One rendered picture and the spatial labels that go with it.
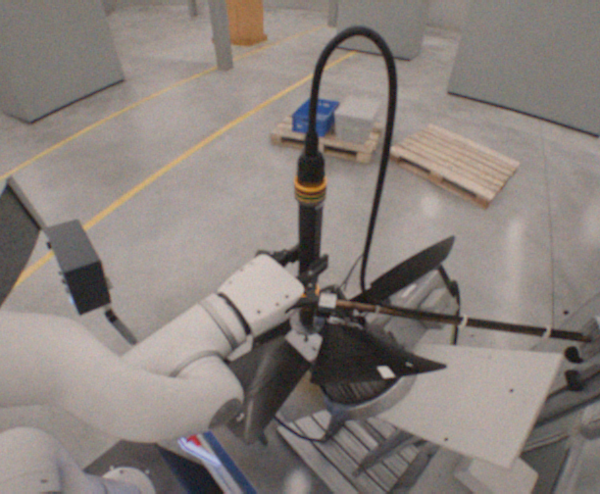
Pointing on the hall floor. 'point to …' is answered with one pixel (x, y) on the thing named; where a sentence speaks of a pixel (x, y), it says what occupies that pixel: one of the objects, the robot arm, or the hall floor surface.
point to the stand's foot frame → (346, 455)
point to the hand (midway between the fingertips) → (309, 258)
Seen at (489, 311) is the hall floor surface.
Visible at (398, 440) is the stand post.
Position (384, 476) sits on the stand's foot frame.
